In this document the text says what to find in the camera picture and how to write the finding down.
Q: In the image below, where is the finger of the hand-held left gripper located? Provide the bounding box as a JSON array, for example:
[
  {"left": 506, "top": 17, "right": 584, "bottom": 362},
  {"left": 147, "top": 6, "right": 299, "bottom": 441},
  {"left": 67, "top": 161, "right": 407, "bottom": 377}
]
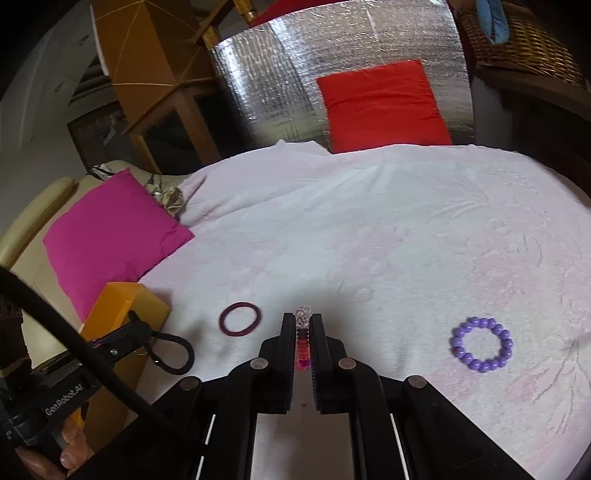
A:
[
  {"left": 88, "top": 310, "right": 153, "bottom": 352},
  {"left": 99, "top": 340, "right": 162, "bottom": 368}
]

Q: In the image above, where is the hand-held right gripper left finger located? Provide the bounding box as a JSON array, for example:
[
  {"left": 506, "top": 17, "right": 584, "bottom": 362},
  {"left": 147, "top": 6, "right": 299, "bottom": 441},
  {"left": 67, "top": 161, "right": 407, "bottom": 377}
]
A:
[{"left": 92, "top": 314, "right": 297, "bottom": 480}]

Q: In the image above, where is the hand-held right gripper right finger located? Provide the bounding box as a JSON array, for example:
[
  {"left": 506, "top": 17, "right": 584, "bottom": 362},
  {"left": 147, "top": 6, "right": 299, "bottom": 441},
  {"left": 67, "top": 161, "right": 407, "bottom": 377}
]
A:
[{"left": 310, "top": 314, "right": 532, "bottom": 480}]

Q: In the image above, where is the multicolour bead bracelet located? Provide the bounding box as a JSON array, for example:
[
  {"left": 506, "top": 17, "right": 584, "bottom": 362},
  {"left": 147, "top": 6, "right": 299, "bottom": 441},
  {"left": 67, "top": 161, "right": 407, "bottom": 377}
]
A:
[{"left": 294, "top": 305, "right": 315, "bottom": 372}]

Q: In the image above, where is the person's left hand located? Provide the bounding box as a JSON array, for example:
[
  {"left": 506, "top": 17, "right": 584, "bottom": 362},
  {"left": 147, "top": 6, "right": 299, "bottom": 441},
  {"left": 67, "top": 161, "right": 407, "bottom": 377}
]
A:
[{"left": 18, "top": 422, "right": 95, "bottom": 480}]

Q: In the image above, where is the orange box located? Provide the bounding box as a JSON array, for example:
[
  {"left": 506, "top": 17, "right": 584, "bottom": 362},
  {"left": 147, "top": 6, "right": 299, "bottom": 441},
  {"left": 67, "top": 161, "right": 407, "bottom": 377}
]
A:
[{"left": 78, "top": 282, "right": 171, "bottom": 453}]

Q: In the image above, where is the pink cushion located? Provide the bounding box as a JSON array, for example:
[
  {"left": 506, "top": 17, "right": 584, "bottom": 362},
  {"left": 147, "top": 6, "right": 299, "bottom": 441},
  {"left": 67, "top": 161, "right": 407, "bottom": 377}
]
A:
[{"left": 42, "top": 168, "right": 195, "bottom": 321}]

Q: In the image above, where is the cream sofa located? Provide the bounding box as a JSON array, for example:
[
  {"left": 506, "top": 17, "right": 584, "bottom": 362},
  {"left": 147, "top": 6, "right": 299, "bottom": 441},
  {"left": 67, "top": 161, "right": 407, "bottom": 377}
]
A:
[{"left": 0, "top": 159, "right": 155, "bottom": 324}]

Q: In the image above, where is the shiny crumpled wrapper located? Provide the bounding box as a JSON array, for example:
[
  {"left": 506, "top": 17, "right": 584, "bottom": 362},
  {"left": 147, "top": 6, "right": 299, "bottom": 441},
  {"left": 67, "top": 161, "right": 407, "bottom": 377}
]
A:
[{"left": 88, "top": 164, "right": 188, "bottom": 220}]

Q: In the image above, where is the white blanket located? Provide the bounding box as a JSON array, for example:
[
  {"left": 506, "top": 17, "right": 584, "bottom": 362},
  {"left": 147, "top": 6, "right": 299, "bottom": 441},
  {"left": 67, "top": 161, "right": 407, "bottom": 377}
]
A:
[{"left": 139, "top": 138, "right": 591, "bottom": 480}]

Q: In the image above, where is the silver foil sheet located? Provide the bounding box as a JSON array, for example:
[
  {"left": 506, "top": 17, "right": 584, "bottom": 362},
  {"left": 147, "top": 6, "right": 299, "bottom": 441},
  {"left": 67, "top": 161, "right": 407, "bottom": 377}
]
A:
[{"left": 210, "top": 0, "right": 476, "bottom": 155}]

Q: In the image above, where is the wooden side table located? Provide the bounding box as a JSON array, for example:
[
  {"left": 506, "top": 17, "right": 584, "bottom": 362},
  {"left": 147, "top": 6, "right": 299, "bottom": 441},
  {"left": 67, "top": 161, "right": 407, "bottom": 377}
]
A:
[{"left": 473, "top": 60, "right": 591, "bottom": 153}]

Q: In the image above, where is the red seat cushion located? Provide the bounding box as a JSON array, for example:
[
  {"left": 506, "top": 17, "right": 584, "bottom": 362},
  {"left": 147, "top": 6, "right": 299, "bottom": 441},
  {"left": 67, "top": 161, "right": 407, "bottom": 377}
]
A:
[{"left": 249, "top": 0, "right": 324, "bottom": 26}]

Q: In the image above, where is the blue cloth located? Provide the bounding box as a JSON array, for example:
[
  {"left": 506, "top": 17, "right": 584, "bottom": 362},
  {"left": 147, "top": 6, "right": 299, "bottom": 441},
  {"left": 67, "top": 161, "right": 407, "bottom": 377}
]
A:
[{"left": 475, "top": 0, "right": 511, "bottom": 44}]

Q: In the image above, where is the wicker basket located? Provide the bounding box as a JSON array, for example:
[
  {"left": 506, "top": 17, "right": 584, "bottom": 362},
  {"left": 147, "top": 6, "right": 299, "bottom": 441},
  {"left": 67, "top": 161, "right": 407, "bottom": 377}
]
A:
[{"left": 457, "top": 0, "right": 587, "bottom": 88}]

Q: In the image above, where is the black cable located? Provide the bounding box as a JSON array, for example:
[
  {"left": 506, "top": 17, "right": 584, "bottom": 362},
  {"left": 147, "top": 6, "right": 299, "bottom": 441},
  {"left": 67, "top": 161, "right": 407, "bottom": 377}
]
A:
[{"left": 0, "top": 267, "right": 195, "bottom": 439}]

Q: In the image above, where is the dark red hair tie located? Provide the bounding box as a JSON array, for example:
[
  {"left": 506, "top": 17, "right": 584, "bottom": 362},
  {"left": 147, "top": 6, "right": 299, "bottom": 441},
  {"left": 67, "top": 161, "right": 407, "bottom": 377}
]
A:
[{"left": 218, "top": 302, "right": 262, "bottom": 337}]

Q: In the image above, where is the purple bead bracelet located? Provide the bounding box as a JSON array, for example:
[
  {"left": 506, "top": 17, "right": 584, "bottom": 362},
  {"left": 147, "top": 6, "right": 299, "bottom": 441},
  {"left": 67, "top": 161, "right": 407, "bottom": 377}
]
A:
[{"left": 450, "top": 316, "right": 514, "bottom": 374}]

